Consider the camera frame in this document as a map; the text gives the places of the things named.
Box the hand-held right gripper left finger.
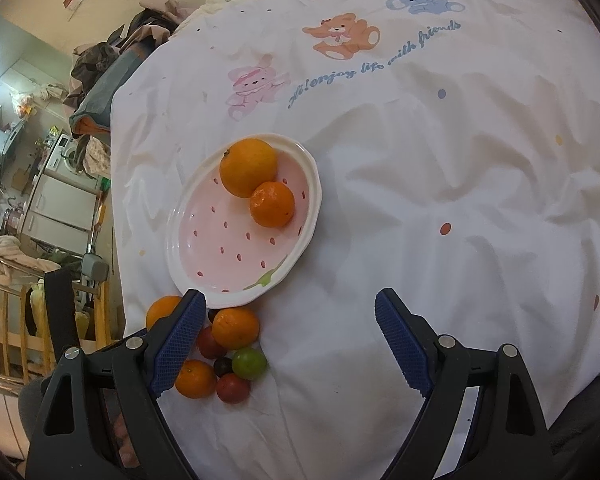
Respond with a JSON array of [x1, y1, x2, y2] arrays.
[[26, 289, 207, 480]]

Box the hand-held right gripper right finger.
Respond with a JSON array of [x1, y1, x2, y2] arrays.
[[374, 288, 561, 480]]

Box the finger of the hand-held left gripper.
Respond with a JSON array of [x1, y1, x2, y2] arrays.
[[44, 269, 77, 366]]

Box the red tomato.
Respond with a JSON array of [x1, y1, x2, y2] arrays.
[[216, 374, 252, 404], [196, 326, 227, 360]]

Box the small orange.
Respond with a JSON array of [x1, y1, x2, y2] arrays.
[[174, 359, 218, 399], [211, 307, 261, 351]]

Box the green grape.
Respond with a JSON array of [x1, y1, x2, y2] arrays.
[[231, 347, 268, 380]]

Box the white plate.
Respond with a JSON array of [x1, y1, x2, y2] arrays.
[[166, 133, 324, 310]]

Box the medium orange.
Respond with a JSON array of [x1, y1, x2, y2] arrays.
[[250, 181, 296, 228]]

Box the large orange with stem mark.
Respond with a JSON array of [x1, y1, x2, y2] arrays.
[[219, 138, 279, 199]]

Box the beige towel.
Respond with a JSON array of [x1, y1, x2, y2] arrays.
[[0, 236, 26, 286]]

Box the silver pot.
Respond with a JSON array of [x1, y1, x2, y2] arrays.
[[1, 205, 27, 236]]

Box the white cabinet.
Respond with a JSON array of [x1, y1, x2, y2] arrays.
[[22, 170, 103, 256]]

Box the white washing machine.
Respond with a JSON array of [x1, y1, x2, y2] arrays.
[[44, 132, 87, 173]]

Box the cream floral cloth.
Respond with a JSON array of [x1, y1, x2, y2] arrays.
[[82, 137, 112, 178]]

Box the white printed blanket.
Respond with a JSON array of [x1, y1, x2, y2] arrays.
[[109, 0, 600, 480]]

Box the person's grey pants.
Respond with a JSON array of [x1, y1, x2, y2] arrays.
[[545, 370, 600, 480]]

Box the grey-blue pillow with orange side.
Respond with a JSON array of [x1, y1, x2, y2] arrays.
[[69, 50, 146, 137]]

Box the pile of dark clothes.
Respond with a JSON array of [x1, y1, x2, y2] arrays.
[[70, 0, 201, 108]]

